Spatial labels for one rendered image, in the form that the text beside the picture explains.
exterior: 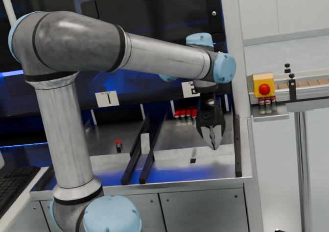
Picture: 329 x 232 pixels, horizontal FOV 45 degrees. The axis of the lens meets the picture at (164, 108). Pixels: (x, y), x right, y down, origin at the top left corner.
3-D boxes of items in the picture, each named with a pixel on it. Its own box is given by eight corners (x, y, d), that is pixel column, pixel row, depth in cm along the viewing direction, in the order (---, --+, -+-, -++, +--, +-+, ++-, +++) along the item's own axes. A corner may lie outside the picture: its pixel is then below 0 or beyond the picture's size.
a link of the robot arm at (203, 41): (177, 38, 115) (197, 31, 120) (183, 74, 119) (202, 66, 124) (197, 38, 109) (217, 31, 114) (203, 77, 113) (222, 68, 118)
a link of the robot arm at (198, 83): (216, 73, 114) (188, 77, 116) (218, 88, 116) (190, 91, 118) (217, 66, 121) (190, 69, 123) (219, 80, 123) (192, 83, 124)
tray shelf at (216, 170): (81, 131, 171) (80, 127, 170) (246, 114, 156) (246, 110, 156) (30, 197, 127) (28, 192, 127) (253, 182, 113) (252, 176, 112)
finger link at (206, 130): (215, 143, 130) (211, 117, 127) (214, 151, 125) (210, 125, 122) (205, 144, 131) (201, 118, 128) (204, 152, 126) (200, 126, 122)
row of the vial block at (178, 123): (176, 124, 155) (174, 113, 153) (222, 119, 151) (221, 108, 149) (175, 127, 153) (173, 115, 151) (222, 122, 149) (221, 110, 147)
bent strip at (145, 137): (144, 148, 141) (140, 133, 139) (152, 148, 140) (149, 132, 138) (135, 169, 128) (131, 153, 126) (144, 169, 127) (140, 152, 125)
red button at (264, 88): (258, 93, 144) (257, 82, 143) (270, 91, 143) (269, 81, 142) (259, 96, 141) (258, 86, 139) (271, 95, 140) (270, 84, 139)
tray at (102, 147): (91, 126, 169) (89, 118, 168) (150, 120, 164) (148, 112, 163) (59, 168, 138) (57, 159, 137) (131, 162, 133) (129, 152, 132)
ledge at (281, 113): (251, 107, 161) (251, 104, 161) (285, 104, 159) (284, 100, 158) (253, 122, 149) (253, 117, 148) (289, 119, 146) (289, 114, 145)
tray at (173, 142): (168, 118, 162) (167, 110, 161) (233, 111, 157) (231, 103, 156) (154, 160, 131) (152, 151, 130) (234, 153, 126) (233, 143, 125)
